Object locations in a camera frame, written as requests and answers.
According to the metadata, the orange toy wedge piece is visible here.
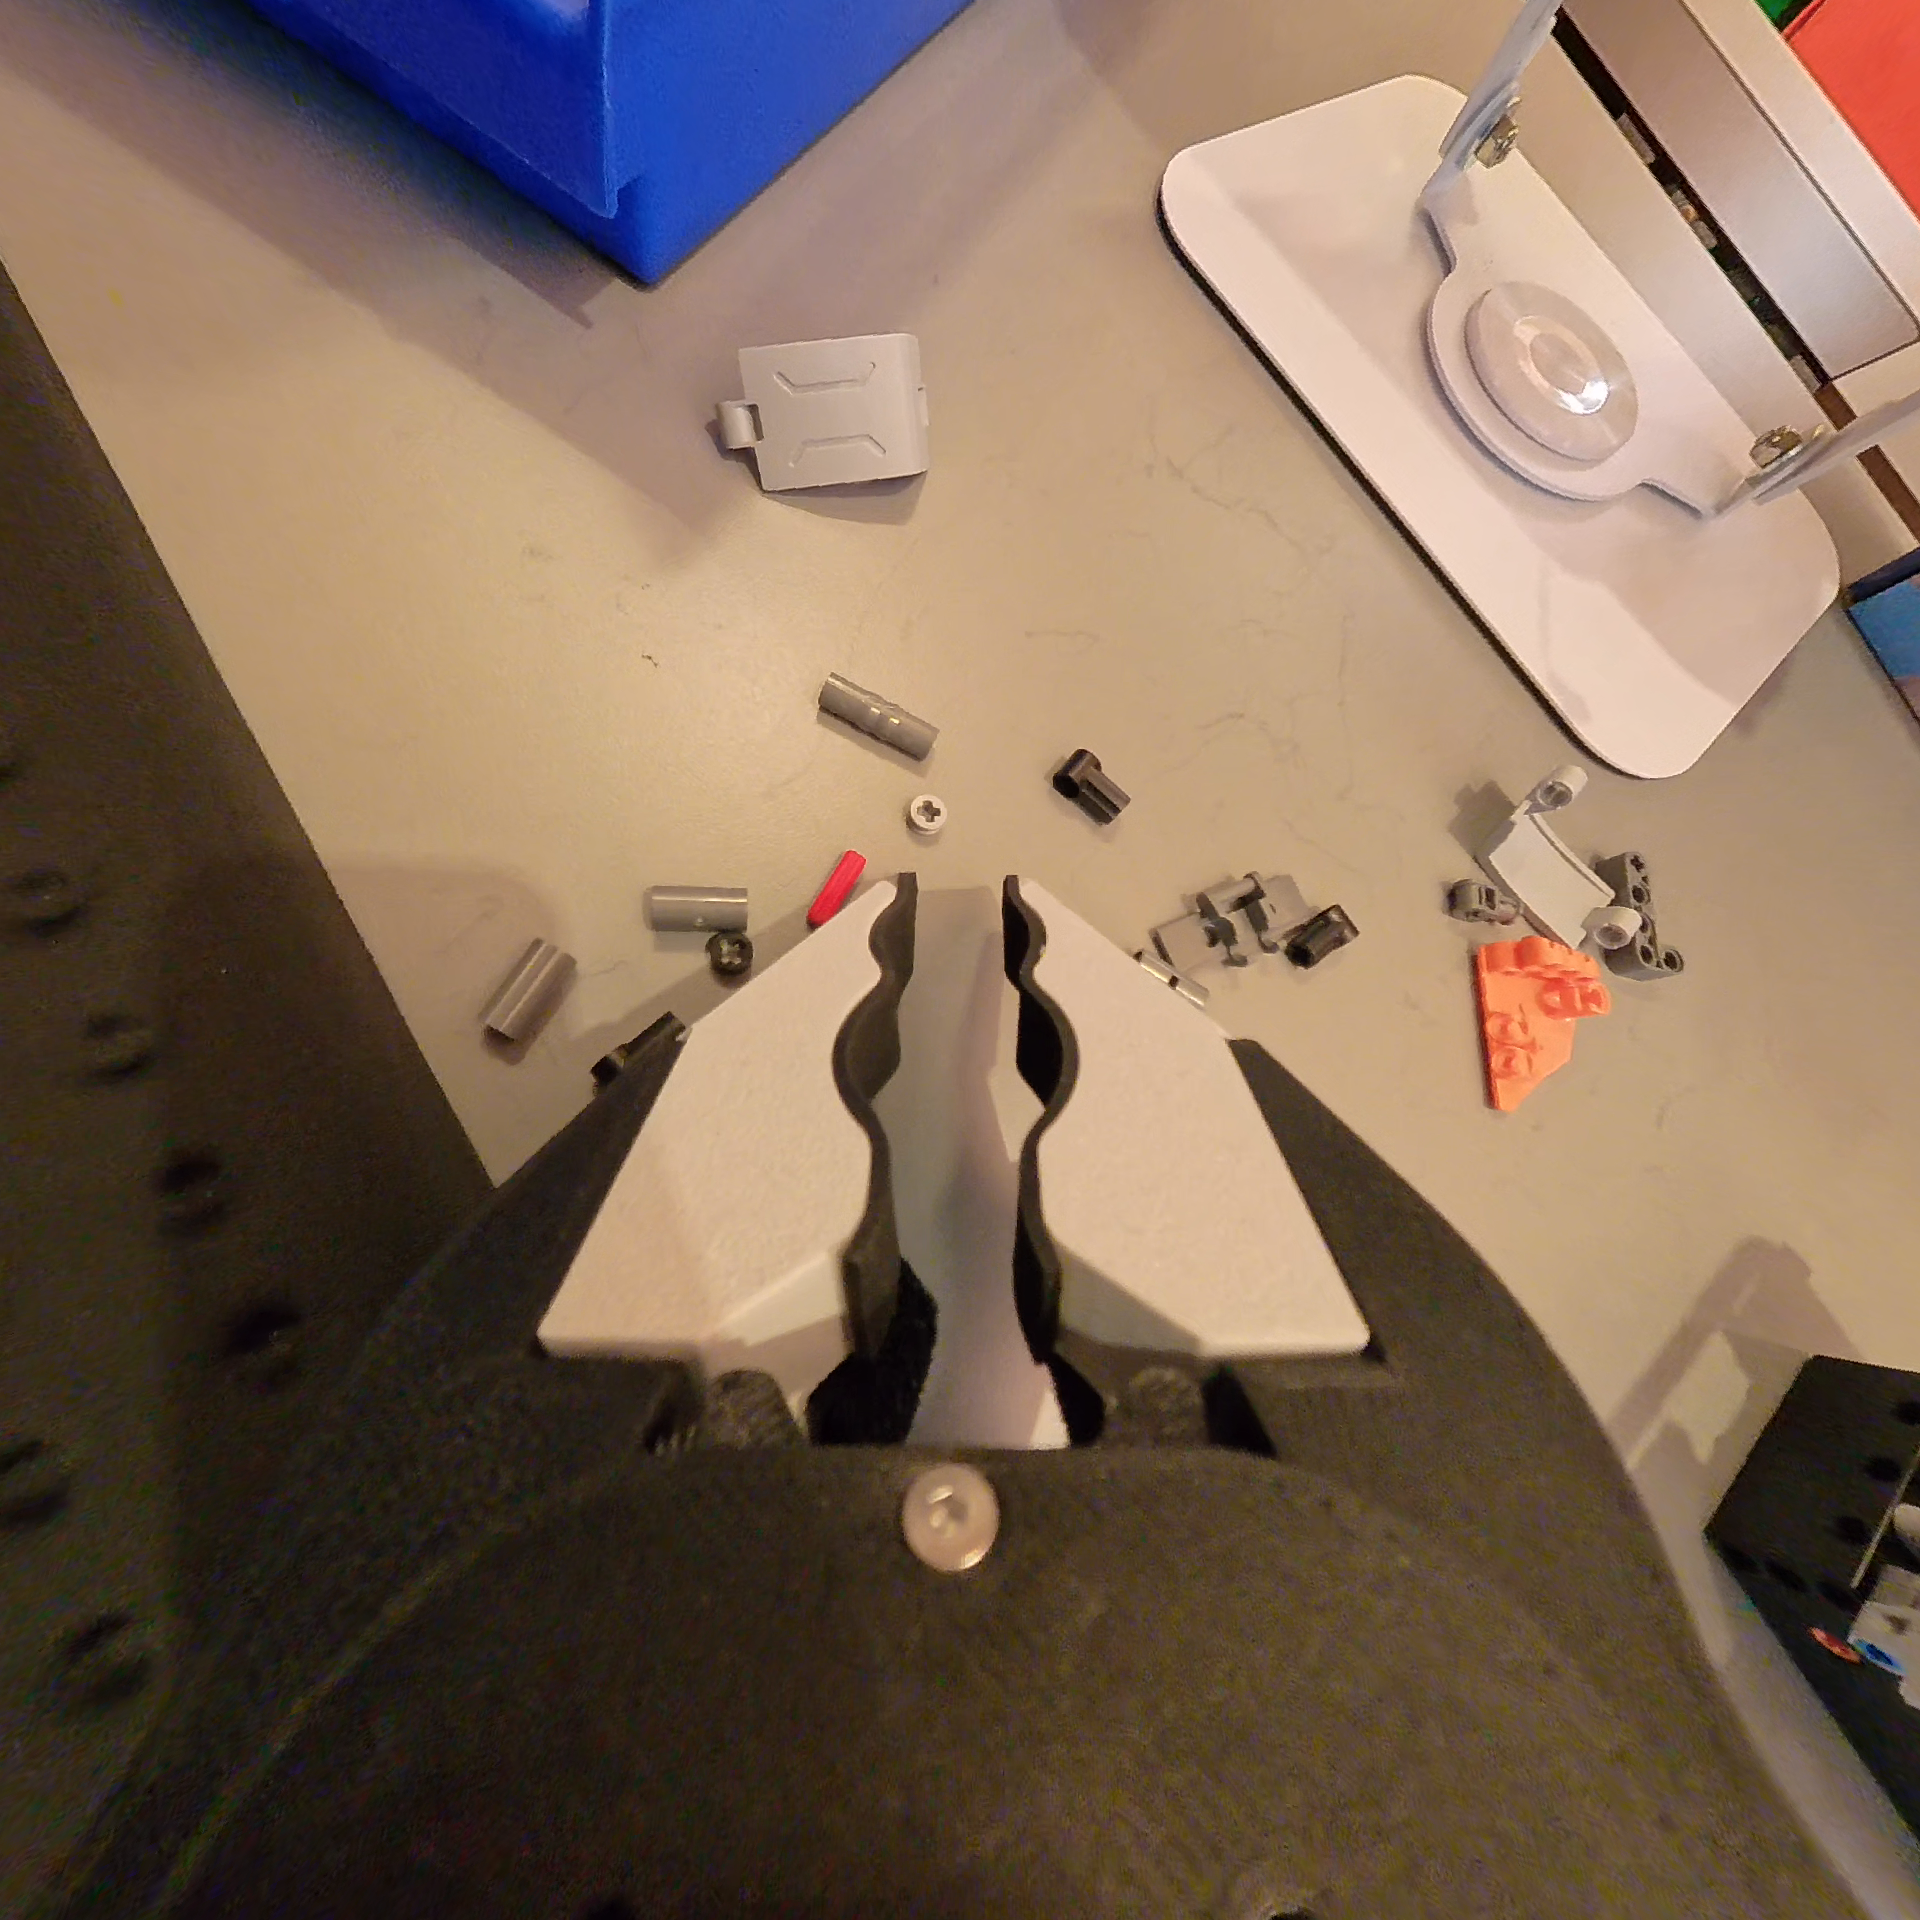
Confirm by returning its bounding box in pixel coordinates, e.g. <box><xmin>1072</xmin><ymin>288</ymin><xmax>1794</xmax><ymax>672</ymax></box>
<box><xmin>1471</xmin><ymin>935</ymin><xmax>1613</xmax><ymax>1114</ymax></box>

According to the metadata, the grey curved toy panel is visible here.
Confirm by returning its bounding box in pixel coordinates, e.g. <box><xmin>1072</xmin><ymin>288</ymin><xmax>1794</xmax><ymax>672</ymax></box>
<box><xmin>710</xmin><ymin>334</ymin><xmax>932</xmax><ymax>494</ymax></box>

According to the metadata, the blue picture box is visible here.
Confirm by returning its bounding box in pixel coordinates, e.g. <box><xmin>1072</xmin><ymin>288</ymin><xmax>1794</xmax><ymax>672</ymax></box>
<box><xmin>1842</xmin><ymin>551</ymin><xmax>1920</xmax><ymax>696</ymax></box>

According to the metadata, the black perforated board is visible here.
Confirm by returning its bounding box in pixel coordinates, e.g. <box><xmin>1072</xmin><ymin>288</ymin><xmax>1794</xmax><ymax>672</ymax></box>
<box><xmin>0</xmin><ymin>263</ymin><xmax>505</xmax><ymax>1920</ymax></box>

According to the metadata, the beige shelf board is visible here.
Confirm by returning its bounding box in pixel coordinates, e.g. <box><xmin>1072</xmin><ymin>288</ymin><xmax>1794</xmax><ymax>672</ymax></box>
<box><xmin>1559</xmin><ymin>0</ymin><xmax>1920</xmax><ymax>384</ymax></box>

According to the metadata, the white metal stand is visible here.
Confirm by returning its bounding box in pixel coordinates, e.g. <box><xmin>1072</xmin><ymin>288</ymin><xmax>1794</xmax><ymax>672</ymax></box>
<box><xmin>1158</xmin><ymin>0</ymin><xmax>1920</xmax><ymax>783</ymax></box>

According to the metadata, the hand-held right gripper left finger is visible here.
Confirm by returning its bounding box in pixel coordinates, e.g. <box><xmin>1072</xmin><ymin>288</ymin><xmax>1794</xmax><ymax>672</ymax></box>
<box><xmin>535</xmin><ymin>874</ymin><xmax>920</xmax><ymax>1361</ymax></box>

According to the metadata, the grey axle connector tube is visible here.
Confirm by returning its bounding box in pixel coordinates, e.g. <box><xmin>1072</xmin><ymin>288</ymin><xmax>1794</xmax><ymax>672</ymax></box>
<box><xmin>816</xmin><ymin>672</ymin><xmax>941</xmax><ymax>752</ymax></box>

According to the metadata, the dark grey angled toy beam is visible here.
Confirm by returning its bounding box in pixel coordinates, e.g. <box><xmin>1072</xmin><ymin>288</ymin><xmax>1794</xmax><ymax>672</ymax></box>
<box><xmin>1591</xmin><ymin>848</ymin><xmax>1684</xmax><ymax>977</ymax></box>

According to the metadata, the grey toy hinge assembly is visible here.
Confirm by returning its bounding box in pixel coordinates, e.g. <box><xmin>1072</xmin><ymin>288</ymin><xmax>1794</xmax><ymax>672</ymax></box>
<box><xmin>1146</xmin><ymin>872</ymin><xmax>1305</xmax><ymax>977</ymax></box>

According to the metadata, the blue plastic bin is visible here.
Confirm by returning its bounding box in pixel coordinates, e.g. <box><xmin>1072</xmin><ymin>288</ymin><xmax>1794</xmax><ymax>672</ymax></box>
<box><xmin>141</xmin><ymin>0</ymin><xmax>975</xmax><ymax>288</ymax></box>

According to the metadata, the orange panel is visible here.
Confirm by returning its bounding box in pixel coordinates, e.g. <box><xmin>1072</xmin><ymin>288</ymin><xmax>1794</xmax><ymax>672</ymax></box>
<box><xmin>1784</xmin><ymin>0</ymin><xmax>1920</xmax><ymax>140</ymax></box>

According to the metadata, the black block with holes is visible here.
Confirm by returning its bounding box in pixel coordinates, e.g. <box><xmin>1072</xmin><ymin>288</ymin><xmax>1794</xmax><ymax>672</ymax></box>
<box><xmin>1705</xmin><ymin>1353</ymin><xmax>1920</xmax><ymax>1788</ymax></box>

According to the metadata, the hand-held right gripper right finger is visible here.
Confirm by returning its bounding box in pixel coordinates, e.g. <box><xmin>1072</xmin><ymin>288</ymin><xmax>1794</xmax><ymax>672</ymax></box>
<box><xmin>999</xmin><ymin>874</ymin><xmax>1370</xmax><ymax>1368</ymax></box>

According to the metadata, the grey arched panel with pins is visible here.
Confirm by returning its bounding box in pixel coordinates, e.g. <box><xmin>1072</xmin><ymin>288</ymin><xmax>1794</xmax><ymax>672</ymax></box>
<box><xmin>1450</xmin><ymin>766</ymin><xmax>1641</xmax><ymax>951</ymax></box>

